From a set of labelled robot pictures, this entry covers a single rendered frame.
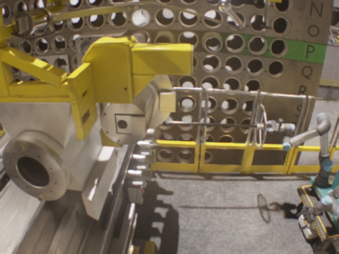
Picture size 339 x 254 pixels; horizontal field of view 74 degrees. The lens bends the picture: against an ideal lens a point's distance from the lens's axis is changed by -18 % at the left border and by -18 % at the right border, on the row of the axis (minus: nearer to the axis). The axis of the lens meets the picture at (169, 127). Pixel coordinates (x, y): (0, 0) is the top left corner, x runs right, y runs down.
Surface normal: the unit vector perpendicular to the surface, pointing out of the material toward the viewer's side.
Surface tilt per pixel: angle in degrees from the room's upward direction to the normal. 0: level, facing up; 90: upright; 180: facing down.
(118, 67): 90
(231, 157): 90
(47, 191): 90
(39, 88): 90
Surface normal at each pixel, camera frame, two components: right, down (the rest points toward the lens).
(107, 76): -0.08, 0.51
